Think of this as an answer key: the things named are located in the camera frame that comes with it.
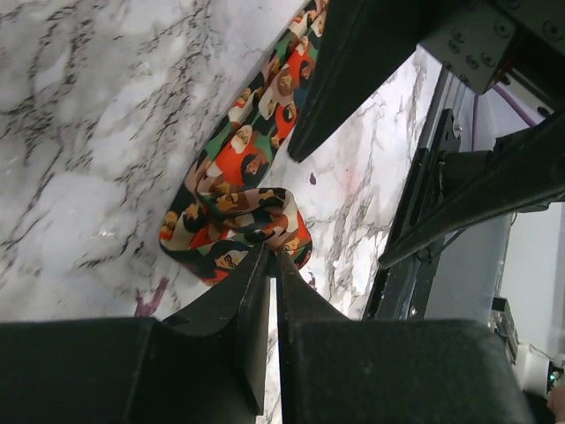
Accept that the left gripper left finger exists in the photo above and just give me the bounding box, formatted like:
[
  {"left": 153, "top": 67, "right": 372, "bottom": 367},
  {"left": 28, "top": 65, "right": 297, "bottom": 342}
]
[{"left": 1, "top": 246, "right": 269, "bottom": 423}]

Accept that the colourful patterned necktie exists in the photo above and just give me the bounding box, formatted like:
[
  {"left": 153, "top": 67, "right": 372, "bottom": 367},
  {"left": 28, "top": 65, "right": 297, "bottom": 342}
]
[{"left": 159, "top": 1, "right": 328, "bottom": 285}]

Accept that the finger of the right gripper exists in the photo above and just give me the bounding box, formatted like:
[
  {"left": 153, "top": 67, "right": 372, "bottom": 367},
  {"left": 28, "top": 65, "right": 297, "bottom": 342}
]
[{"left": 287, "top": 0, "right": 419, "bottom": 163}]

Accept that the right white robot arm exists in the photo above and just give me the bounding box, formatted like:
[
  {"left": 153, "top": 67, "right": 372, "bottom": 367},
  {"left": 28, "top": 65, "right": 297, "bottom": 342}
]
[{"left": 288, "top": 1, "right": 564, "bottom": 268}]

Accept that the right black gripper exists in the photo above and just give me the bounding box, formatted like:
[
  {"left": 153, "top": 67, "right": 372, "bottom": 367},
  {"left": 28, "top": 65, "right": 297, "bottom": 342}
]
[{"left": 419, "top": 1, "right": 564, "bottom": 95}]

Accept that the black mounting rail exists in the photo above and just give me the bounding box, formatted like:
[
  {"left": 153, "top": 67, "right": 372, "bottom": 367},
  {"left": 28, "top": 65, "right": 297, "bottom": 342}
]
[{"left": 362, "top": 109, "right": 461, "bottom": 320}]

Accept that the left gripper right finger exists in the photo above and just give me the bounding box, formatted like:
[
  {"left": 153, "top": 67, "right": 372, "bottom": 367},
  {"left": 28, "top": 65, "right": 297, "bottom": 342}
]
[{"left": 276, "top": 253, "right": 533, "bottom": 423}]

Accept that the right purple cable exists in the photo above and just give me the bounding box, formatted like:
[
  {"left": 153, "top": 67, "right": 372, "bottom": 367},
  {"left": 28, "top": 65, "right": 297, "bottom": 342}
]
[{"left": 471, "top": 83, "right": 544, "bottom": 155}]

